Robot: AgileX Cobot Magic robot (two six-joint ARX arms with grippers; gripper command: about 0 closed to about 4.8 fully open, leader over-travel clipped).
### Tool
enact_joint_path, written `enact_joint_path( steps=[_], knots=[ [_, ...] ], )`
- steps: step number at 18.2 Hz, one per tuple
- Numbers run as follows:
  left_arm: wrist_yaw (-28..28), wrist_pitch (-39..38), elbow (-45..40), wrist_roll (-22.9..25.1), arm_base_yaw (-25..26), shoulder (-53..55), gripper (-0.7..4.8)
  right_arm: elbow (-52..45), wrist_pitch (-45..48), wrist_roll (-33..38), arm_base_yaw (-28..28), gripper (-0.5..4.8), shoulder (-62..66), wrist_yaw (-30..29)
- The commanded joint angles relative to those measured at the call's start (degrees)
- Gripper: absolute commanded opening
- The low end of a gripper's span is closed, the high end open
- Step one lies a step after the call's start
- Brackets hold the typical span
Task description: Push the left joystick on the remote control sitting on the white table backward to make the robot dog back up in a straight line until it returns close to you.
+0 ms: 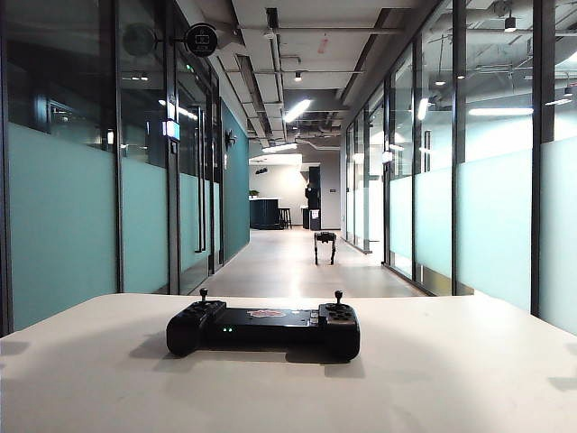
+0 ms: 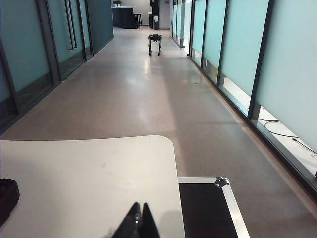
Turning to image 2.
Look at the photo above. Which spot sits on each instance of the dark bar counter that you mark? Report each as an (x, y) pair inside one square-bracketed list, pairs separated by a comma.
[(123, 17)]

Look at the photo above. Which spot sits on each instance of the green potted plant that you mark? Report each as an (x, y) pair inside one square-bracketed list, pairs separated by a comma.
[(117, 3)]

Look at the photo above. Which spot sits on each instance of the black aluminium-edged flight case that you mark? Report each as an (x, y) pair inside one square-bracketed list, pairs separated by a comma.
[(205, 210)]

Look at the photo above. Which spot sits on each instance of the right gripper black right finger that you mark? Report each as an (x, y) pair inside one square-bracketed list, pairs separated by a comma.
[(149, 225)]

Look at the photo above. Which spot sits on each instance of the tall black cabinet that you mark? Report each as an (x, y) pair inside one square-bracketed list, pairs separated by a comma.
[(154, 6)]

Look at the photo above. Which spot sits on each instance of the black quadruped robot dog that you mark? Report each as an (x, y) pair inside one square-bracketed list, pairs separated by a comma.
[(154, 38)]

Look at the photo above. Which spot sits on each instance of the black bin with white paper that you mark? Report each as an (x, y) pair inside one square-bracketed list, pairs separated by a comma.
[(154, 21)]

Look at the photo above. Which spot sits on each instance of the black bar stool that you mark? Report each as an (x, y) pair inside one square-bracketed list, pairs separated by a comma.
[(138, 15)]

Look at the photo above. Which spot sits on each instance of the black remote control with joysticks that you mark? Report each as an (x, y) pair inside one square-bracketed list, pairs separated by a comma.
[(7, 198)]

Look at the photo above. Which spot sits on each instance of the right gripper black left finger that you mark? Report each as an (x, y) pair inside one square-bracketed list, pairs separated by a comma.
[(130, 223)]

